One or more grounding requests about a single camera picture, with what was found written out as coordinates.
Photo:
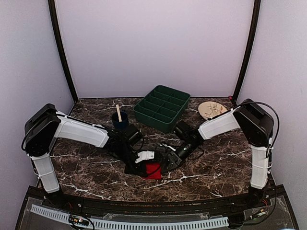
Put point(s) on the green compartment tray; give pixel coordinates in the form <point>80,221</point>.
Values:
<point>161,108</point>

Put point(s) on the black frame post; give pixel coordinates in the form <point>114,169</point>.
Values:
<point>248,50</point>
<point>60,48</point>

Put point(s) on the right black frame post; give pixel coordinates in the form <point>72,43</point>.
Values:
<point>248,50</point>

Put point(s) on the black front rail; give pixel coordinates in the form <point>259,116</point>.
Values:
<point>99,206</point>

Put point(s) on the wooden stick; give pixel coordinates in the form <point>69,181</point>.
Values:
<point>118,113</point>

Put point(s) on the white slotted cable duct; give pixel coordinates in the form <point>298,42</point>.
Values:
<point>100,224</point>

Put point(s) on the dark blue mug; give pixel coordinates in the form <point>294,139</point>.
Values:
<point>122,122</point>

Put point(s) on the left black frame post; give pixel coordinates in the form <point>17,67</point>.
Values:
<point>60,48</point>

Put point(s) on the red santa sock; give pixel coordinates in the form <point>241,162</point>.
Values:
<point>153,170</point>

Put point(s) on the beige decorated plate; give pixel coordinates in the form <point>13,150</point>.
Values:
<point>211,109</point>

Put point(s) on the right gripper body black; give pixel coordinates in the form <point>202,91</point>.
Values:
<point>184,154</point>

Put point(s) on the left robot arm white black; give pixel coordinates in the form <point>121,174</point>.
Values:
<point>43,129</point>

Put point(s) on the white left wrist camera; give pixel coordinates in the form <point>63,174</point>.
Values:
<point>144,156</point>

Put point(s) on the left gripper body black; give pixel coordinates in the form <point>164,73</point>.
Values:
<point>123,153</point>

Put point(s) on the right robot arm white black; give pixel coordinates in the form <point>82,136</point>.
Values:
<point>255,123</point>

